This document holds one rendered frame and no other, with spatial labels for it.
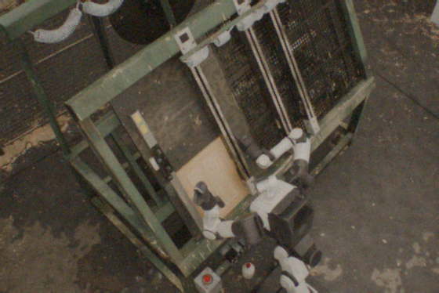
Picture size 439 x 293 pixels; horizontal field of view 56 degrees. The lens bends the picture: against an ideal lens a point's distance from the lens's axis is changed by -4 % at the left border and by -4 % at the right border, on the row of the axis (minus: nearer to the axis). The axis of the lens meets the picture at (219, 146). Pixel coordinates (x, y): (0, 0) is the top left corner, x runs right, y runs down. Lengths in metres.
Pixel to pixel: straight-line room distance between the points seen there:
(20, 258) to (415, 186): 3.62
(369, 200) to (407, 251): 0.55
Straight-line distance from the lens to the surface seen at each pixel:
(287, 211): 2.29
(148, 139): 2.37
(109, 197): 3.15
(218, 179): 2.73
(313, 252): 2.56
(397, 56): 5.42
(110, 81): 2.17
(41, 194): 4.35
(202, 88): 2.48
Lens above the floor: 3.43
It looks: 54 degrees down
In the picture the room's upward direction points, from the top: 4 degrees counter-clockwise
